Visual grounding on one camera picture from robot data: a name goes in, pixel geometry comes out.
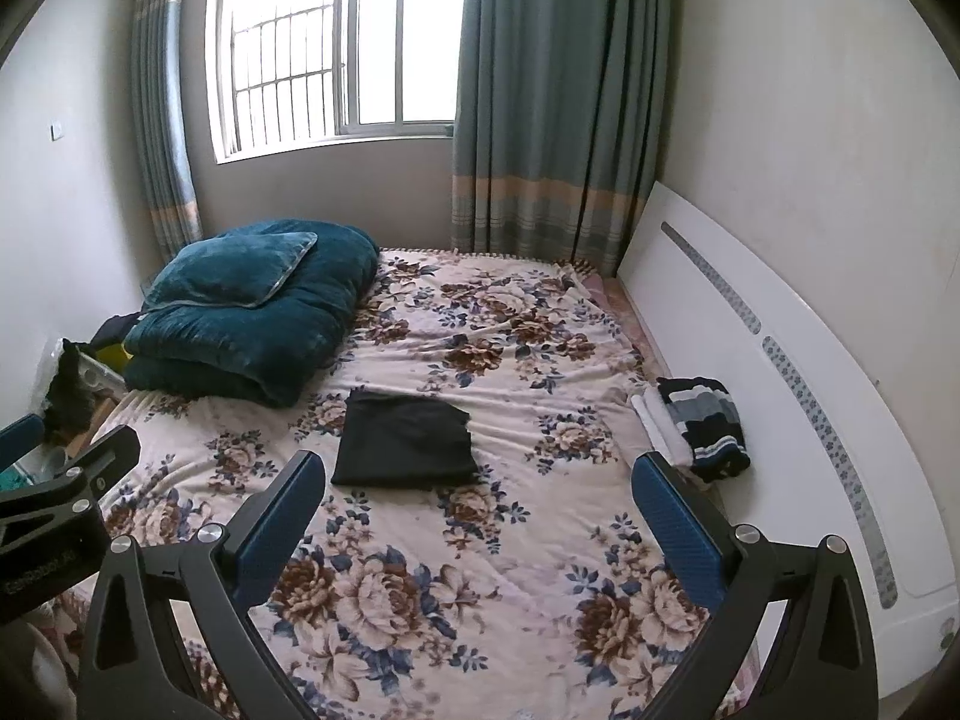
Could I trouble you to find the left green curtain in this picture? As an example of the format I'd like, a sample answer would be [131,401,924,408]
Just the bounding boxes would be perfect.
[130,0,203,262]

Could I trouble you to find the dark striped sweater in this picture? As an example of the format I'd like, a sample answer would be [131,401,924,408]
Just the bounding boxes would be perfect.
[332,390,480,489]

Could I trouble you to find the white headboard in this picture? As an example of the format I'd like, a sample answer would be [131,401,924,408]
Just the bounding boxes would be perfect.
[617,185,958,695]

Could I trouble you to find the teal velvet pillow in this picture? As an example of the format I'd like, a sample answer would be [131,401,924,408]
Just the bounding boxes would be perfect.
[143,232,317,312]

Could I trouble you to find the black clothes on chair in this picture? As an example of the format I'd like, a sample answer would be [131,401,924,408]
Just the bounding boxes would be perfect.
[43,340,96,445]

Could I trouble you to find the teal folded quilt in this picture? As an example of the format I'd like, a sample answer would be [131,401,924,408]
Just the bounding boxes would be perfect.
[124,220,379,408]

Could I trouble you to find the green curtain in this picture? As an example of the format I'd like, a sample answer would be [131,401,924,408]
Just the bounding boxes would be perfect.
[130,0,203,262]
[451,0,672,277]

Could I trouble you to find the floral bed cover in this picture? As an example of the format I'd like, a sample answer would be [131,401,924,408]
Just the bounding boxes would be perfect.
[29,244,760,720]

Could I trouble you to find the window with bars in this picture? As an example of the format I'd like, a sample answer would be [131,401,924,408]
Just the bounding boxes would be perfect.
[205,0,464,163]

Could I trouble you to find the folded striped garment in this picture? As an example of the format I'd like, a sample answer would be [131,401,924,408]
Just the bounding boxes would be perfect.
[656,377,750,484]

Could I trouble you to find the right green curtain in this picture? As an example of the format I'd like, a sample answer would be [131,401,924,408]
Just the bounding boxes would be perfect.
[451,0,672,277]

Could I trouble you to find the folded white garment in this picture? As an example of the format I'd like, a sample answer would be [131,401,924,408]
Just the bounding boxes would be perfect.
[630,385,693,468]

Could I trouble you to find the yellow box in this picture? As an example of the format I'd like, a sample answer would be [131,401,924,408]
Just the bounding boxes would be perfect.
[94,343,132,376]

